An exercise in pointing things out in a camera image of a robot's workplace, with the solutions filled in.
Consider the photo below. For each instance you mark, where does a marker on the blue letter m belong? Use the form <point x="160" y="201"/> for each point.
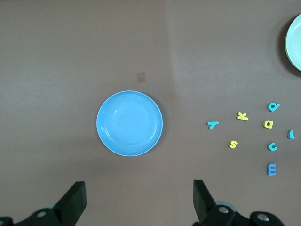
<point x="271" y="169"/>

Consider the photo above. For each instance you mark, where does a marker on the teal letter l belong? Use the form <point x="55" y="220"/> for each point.
<point x="290" y="134"/>

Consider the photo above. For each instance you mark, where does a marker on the brown tape patch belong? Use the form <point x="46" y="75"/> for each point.
<point x="141" y="77"/>

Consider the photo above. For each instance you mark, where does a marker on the yellow letter k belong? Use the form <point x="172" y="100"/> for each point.
<point x="241" y="116"/>

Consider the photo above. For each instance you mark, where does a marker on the blue plate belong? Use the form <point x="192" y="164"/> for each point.
<point x="129" y="123"/>

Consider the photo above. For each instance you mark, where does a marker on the teal letter c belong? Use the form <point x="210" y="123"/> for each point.
<point x="271" y="143"/>

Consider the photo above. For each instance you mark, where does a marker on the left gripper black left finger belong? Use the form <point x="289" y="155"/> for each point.
<point x="68" y="209"/>

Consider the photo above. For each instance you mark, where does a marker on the yellow letter s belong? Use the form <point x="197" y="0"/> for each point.
<point x="233" y="144"/>

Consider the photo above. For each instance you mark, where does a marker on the teal letter y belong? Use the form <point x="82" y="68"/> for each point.
<point x="212" y="123"/>

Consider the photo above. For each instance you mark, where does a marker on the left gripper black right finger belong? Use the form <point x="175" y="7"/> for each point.
<point x="207" y="212"/>

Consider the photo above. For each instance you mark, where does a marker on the pale green plate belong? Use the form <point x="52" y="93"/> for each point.
<point x="295" y="42"/>

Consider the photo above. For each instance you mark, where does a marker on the teal letter a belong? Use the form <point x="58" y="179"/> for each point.
<point x="277" y="105"/>

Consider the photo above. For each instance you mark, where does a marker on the yellow letter a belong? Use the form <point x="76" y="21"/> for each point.
<point x="271" y="124"/>

